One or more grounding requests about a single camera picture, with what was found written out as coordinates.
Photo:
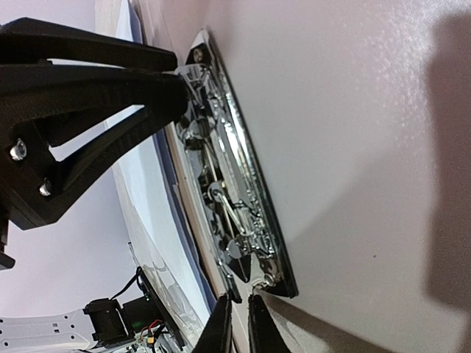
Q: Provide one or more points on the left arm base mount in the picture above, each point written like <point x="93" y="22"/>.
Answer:
<point x="150" y="309"/>

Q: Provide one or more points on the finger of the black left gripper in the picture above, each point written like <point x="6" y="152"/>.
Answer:
<point x="29" y="40"/>
<point x="45" y="106"/>

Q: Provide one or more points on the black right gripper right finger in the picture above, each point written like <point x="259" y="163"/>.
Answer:
<point x="264" y="337"/>

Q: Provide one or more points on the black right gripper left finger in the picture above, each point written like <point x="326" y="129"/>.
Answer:
<point x="217" y="335"/>

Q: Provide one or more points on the brown paper folder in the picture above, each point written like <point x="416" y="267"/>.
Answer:
<point x="359" y="112"/>

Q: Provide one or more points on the metal folder clip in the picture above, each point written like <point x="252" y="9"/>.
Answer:
<point x="226" y="183"/>

